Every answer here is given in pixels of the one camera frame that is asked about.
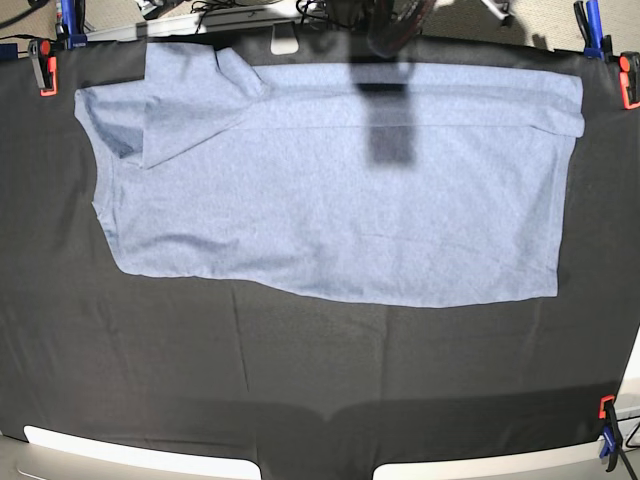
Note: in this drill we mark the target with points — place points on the light blue t-shirt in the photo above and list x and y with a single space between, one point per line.
408 184

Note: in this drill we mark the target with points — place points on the black table cloth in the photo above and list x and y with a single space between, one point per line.
305 388

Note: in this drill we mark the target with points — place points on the left rear orange clamp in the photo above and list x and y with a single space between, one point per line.
44 63

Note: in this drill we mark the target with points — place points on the left rear blue clamp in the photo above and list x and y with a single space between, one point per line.
70 23

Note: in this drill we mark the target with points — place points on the right rear blue clamp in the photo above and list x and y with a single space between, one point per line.
597 45

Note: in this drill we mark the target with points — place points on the right front orange blue clamp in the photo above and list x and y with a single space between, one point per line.
610 432

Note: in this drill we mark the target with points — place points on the right rear orange clamp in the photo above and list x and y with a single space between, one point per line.
629 79

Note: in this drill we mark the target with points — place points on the white camera mount foot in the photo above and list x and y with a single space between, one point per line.
283 39

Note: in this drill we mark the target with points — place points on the aluminium frame rail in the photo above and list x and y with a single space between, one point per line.
194 24

